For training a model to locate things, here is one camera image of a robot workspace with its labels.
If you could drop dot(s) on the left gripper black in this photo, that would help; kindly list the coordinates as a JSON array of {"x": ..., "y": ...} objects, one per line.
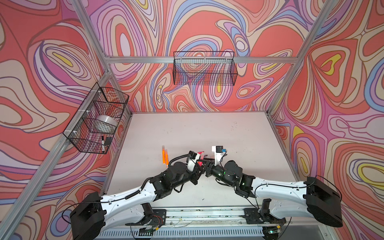
[{"x": 195, "y": 176}]

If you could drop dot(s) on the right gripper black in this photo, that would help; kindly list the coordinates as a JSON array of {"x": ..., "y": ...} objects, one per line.
[{"x": 208, "y": 167}]

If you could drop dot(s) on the orange highlighter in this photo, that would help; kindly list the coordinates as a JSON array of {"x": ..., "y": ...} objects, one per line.
[
  {"x": 166, "y": 158},
  {"x": 163, "y": 155}
]

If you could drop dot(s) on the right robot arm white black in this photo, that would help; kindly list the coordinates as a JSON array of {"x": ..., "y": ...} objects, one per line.
[{"x": 310, "y": 198}]

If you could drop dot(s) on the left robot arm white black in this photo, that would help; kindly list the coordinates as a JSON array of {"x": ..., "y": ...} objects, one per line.
[{"x": 97, "y": 213}]

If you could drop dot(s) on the black marker in basket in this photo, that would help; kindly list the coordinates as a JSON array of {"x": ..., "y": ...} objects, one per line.
[{"x": 103, "y": 144}]

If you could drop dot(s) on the white tape roll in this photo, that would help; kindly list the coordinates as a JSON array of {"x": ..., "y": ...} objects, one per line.
[{"x": 105, "y": 121}]

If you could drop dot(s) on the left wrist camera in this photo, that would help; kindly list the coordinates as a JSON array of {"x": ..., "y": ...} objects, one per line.
[{"x": 192, "y": 161}]

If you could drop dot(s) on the aluminium front rail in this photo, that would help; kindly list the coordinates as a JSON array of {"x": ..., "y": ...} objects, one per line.
[{"x": 181, "y": 217}]

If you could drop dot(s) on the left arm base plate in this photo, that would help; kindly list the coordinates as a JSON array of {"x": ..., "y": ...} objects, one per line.
[{"x": 150, "y": 217}]

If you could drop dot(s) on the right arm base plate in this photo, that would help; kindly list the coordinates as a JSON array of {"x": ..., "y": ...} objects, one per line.
[{"x": 262, "y": 215}]

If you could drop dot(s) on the black wire basket back wall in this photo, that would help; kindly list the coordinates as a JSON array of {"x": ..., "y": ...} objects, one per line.
[{"x": 204, "y": 68}]

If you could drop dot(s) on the black wire basket wall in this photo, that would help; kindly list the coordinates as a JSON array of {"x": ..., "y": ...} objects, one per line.
[
  {"x": 100, "y": 114},
  {"x": 204, "y": 68}
]

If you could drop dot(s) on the black wire basket left wall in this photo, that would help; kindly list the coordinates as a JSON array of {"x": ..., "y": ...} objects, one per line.
[{"x": 100, "y": 114}]

